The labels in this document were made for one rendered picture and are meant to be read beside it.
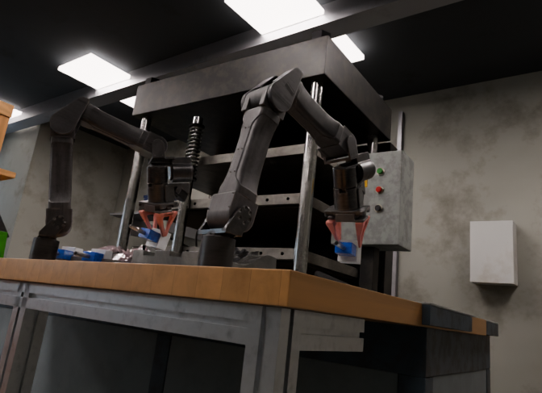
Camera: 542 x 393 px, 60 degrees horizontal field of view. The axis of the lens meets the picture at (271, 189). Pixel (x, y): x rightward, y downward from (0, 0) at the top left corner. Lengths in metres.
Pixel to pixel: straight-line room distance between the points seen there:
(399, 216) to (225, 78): 1.16
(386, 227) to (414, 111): 3.23
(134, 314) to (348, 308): 0.30
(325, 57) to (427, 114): 2.94
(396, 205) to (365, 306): 1.31
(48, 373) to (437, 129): 4.10
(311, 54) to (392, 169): 0.66
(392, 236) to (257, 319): 1.42
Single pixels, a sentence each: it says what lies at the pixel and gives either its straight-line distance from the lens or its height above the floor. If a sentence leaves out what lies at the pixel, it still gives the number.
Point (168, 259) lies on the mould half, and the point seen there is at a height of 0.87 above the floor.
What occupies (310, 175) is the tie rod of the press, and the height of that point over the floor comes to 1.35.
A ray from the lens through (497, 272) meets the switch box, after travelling 4.26.
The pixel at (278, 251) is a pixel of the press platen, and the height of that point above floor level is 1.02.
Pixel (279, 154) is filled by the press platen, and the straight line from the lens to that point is 2.26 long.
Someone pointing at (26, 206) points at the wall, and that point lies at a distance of 7.13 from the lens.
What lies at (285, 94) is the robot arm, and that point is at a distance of 0.97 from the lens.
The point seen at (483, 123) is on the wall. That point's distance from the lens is 4.82.
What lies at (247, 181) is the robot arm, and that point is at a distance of 0.87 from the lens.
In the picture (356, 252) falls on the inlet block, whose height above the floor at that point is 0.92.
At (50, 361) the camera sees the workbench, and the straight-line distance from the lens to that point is 1.66.
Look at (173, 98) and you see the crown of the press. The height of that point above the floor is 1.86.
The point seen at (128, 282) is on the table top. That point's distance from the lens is 0.69.
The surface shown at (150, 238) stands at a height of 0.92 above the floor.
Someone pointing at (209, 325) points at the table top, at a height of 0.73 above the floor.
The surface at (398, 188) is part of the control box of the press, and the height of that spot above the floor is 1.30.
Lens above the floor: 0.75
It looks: 15 degrees up
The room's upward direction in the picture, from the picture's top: 7 degrees clockwise
